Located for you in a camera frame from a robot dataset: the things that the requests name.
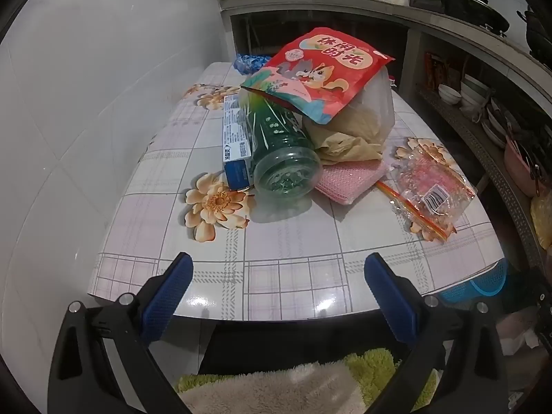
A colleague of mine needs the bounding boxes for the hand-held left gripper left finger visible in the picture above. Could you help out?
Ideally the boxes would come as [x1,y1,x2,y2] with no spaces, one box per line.
[47,251,195,414]

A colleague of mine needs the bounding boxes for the white fluffy mat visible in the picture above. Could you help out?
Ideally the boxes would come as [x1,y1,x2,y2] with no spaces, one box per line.
[179,360,367,414]

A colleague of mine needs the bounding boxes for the white bowl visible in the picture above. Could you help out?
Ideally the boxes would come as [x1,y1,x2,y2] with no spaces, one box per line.
[437,84,461,105]

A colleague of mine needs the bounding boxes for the pink plastic basin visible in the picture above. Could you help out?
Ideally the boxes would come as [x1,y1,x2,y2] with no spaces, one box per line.
[504,136,548,199]

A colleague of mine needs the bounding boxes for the black wok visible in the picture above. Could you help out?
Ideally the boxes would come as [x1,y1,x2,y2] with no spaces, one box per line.
[444,0,510,35]

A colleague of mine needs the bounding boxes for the blue plastic bag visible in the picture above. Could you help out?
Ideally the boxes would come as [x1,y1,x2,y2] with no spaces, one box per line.
[234,53,272,74]

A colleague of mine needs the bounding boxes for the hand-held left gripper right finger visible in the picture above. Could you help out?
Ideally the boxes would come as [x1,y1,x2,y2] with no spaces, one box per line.
[363,252,507,414]

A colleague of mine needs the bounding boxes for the black pot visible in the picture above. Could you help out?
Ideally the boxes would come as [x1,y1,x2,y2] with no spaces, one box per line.
[517,6,552,59]

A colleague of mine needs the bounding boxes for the yellow plate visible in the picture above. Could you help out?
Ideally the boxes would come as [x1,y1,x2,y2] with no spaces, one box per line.
[530,194,552,251]

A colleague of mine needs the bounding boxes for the green plastic bottle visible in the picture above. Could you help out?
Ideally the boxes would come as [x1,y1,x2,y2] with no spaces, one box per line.
[239,88,323,201]

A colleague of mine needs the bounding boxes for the green fluffy rug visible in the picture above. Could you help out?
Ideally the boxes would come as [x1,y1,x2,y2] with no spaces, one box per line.
[177,347,436,414]

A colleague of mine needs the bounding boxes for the crumpled brown paper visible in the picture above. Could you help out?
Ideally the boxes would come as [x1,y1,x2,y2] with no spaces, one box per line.
[304,110,384,167]

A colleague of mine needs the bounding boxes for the red snack bag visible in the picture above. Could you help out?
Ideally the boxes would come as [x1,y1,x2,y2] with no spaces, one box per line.
[240,27,396,125]

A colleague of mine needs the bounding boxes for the blue plastic basket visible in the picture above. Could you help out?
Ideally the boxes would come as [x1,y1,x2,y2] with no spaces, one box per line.
[437,258,510,305]

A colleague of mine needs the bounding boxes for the clear plastic bag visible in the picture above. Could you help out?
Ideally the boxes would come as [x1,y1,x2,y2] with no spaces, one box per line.
[302,67,395,167]

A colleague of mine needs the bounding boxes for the stack of white bowls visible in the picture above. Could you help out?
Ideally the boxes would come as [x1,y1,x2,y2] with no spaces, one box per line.
[461,74,490,115]

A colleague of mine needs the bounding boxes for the blue white toothpaste box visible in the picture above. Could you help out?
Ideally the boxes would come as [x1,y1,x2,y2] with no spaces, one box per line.
[222,94,253,191]

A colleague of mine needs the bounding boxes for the floral checked tablecloth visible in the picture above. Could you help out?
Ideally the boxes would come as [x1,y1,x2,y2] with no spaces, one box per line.
[88,62,507,322]

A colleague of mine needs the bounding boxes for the pink sponge cloth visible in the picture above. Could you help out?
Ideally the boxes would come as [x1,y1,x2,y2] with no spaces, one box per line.
[314,159,388,204]

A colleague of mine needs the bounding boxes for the red packets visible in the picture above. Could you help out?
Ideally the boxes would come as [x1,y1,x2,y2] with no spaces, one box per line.
[425,52,460,91]

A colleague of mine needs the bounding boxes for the clear zip bag pink print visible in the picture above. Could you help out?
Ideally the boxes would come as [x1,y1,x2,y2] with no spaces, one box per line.
[376,138,479,242]

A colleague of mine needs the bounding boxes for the stack of plates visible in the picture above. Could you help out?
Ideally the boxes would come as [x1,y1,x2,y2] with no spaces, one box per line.
[482,99,510,147]

